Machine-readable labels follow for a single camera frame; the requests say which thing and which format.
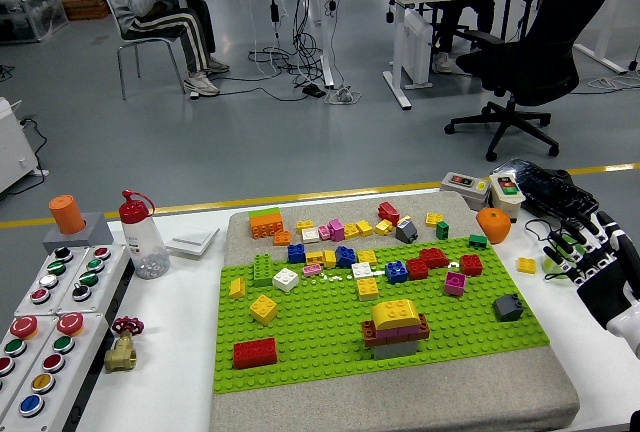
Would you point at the grey block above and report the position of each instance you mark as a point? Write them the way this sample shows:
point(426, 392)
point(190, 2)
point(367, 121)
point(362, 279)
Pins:
point(97, 238)

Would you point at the orange cylinder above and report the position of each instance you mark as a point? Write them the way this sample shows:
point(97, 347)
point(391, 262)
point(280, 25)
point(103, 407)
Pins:
point(67, 214)

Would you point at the small orange brick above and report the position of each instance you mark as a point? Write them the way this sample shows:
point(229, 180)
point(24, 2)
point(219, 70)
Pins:
point(282, 238)

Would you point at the brass valve red handwheel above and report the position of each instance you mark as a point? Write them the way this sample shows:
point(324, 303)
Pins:
point(120, 354)

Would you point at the white cabinet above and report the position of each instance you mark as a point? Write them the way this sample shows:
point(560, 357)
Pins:
point(12, 147)

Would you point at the black power strip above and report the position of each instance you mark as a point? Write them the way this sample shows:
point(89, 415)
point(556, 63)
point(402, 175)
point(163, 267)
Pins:
point(314, 91)

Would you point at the blue brick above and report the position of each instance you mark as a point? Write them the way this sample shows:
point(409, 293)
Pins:
point(346, 257)
point(296, 254)
point(396, 272)

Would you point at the dark grey sloped brick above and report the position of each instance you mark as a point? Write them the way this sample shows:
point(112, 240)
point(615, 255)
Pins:
point(507, 307)

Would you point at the long grey button box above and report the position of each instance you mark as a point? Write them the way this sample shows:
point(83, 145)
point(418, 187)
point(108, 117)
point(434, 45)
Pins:
point(15, 347)

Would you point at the green plastic cup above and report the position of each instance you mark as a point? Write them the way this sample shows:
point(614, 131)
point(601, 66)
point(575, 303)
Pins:
point(549, 267)

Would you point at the red square brick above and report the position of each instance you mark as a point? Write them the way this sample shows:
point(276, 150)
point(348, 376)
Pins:
point(471, 265)

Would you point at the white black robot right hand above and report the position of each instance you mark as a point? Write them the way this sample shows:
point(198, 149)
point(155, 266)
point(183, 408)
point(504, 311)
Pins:
point(605, 297)

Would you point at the large yellow square brick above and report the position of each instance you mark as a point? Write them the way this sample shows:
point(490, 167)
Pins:
point(263, 309)

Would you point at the clear squeeze bottle red cap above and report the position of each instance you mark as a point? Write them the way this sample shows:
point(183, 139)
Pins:
point(142, 247)

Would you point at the magenta square brick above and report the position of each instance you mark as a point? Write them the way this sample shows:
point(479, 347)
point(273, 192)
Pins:
point(455, 284)

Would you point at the small green brick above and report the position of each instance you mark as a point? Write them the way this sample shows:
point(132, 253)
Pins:
point(478, 241)
point(442, 230)

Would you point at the white computer tower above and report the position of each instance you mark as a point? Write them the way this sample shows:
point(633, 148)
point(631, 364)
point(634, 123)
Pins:
point(417, 47)

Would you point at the long red brick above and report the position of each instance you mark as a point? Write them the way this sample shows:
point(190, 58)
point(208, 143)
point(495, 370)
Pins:
point(434, 257)

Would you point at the grey-brown foam mat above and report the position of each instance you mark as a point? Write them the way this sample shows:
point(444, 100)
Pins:
point(350, 412)

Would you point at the grey switch box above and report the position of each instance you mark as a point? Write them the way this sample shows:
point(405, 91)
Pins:
point(467, 194)

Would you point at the clear storage box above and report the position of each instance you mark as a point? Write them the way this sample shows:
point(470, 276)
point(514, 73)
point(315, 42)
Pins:
point(30, 17)

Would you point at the yellow curved brick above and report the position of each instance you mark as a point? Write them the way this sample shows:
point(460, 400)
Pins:
point(395, 313)

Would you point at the orange brick with green top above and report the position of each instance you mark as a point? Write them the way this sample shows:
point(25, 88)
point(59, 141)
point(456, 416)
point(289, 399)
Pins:
point(266, 224)

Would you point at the grey chair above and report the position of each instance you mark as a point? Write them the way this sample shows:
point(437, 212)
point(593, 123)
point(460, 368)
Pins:
point(110, 4)

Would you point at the tall green brick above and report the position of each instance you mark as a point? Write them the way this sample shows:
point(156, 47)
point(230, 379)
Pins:
point(263, 271)

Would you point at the wooden crate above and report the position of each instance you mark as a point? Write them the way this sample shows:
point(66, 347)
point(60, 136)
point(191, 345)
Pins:
point(87, 7)

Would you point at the green studded baseplate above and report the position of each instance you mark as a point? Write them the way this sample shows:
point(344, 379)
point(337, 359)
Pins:
point(320, 342)

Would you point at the white wall switch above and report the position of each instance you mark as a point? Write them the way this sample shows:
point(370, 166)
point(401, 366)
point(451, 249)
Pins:
point(192, 241)

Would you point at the light grey base brick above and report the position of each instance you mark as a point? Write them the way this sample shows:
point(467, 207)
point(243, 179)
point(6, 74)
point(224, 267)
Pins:
point(395, 350)

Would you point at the white square brick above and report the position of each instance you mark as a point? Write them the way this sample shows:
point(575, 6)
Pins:
point(285, 279)
point(362, 270)

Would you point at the long magenta brick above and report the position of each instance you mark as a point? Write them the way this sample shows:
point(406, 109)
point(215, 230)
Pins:
point(390, 334)

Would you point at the large red brick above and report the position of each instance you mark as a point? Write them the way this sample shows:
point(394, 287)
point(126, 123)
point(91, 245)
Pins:
point(255, 353)

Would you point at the grey button box two green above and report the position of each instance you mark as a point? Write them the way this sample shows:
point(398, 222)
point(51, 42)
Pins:
point(100, 287)

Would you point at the small pink brick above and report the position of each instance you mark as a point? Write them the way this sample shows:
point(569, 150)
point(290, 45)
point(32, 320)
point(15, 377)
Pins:
point(324, 232)

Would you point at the flat pink brick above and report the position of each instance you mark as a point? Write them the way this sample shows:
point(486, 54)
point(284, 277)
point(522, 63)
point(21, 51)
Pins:
point(312, 270)

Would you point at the white switch box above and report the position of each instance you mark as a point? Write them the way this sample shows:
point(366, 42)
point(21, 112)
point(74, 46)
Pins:
point(507, 207)

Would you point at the orange fruit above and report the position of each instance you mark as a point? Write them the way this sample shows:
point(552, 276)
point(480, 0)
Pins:
point(495, 226)

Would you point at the small yellow tilted brick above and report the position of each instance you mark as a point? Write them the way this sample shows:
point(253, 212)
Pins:
point(237, 288)

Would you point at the black handheld controller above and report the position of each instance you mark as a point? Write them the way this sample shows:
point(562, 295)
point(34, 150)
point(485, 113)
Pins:
point(550, 187)

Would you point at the grey button box silver button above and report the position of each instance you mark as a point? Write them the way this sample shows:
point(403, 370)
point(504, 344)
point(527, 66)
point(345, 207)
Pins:
point(50, 292)

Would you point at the black office chair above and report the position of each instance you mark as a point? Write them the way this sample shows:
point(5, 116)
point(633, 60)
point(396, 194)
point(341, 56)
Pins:
point(550, 62)

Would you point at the long button box blue button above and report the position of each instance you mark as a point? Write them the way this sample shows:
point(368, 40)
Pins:
point(55, 377)

